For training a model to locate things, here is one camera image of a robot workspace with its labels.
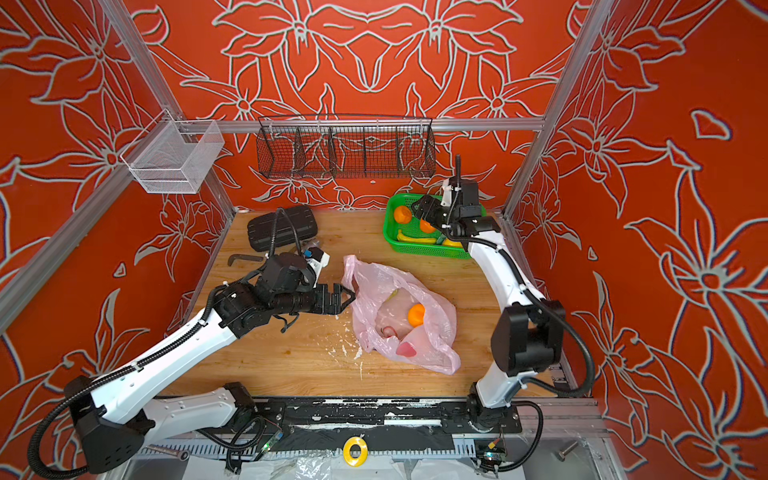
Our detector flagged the black wire basket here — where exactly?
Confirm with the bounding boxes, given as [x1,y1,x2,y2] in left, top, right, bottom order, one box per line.
[255,116,437,179]

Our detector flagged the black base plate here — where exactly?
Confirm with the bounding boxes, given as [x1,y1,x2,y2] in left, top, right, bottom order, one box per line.
[203,397,522,436]

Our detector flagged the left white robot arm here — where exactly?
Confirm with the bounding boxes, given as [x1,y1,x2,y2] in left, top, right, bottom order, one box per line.
[27,206,355,479]

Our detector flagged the black tool case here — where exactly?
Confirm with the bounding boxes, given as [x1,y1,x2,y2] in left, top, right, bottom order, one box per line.
[247,205,318,252]

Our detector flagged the yellow banana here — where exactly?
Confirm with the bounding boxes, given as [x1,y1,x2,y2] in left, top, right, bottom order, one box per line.
[397,230,437,245]

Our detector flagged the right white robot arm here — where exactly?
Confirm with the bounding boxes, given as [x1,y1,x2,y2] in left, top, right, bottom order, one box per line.
[410,160,596,475]

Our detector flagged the metal wrench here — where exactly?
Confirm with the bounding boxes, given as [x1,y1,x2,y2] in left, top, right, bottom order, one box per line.
[146,445,190,462]

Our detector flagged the clear plastic bin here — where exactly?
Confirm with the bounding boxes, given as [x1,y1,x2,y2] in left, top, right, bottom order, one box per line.
[120,110,225,194]

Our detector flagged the yellow apple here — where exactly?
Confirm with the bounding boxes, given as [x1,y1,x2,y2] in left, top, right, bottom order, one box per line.
[441,239,463,248]

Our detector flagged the small orange fruit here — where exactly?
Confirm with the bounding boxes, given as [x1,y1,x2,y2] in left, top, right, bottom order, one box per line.
[419,220,436,234]

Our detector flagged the black hex key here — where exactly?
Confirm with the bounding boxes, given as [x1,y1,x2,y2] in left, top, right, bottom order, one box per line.
[227,254,265,266]

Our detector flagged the yellow tape roll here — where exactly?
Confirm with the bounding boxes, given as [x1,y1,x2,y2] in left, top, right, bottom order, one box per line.
[342,436,369,468]

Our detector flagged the green plastic basket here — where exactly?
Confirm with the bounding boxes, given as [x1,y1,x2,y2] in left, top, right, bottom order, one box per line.
[382,193,470,260]

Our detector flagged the pink plastic bag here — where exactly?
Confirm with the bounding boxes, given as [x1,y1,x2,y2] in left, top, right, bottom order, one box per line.
[342,255,461,375]

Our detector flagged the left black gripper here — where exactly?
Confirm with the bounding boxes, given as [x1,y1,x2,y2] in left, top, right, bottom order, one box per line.
[274,281,359,317]

